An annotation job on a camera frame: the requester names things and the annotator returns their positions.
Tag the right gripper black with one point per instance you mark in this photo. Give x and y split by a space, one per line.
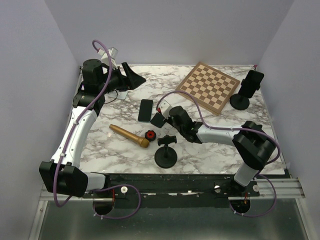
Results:
168 120

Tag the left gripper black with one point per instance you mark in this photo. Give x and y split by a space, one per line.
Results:
132 80

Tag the black phone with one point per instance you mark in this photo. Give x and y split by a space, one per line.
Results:
251 83
158 120

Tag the teal smartphone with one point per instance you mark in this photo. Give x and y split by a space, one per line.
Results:
145 110

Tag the black round-base phone stand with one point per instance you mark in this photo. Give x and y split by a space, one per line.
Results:
166 157

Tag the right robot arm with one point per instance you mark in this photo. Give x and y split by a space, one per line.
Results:
253 145

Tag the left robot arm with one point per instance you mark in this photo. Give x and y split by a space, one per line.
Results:
62 174

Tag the silver phone stand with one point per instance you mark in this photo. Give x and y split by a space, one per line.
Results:
118 94

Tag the black back round-base stand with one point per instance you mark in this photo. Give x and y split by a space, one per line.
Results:
241 100

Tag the black red knob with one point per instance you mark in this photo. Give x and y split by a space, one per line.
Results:
150 135

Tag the wooden chessboard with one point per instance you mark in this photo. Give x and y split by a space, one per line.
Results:
210 87

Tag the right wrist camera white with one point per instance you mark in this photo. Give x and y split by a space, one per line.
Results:
164 109

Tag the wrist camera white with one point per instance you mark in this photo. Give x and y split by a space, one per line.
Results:
105 57
164 109

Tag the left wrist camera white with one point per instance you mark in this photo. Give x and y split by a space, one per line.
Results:
105 57

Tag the black front table rail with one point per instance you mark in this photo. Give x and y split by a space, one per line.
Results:
171 191

